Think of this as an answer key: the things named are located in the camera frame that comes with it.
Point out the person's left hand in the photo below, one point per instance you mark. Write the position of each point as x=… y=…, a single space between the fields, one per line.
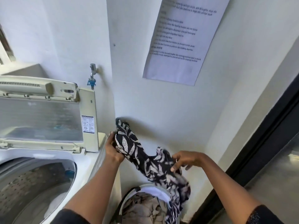
x=112 y=151

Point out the person's right hand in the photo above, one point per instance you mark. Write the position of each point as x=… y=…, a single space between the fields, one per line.
x=191 y=158

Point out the white top-load washing machine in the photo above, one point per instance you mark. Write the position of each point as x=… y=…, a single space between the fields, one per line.
x=86 y=160

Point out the black white leaf-print garment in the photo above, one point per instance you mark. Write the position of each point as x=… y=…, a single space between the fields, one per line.
x=140 y=156

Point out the beige clothes sheet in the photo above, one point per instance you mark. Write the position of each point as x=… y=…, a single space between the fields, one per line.
x=144 y=209

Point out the glass washing machine lid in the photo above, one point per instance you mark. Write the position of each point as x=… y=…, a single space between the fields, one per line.
x=39 y=121

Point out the person's right forearm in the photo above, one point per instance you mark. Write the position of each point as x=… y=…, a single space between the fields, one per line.
x=229 y=186

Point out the person's left forearm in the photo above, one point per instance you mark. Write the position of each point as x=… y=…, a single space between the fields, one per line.
x=93 y=188

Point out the round white laundry basket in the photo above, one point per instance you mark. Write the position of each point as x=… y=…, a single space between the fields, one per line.
x=154 y=191

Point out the blue round lint filter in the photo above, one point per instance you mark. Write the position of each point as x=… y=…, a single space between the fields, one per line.
x=69 y=173

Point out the printed white paper sheet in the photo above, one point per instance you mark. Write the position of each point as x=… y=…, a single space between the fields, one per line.
x=182 y=44

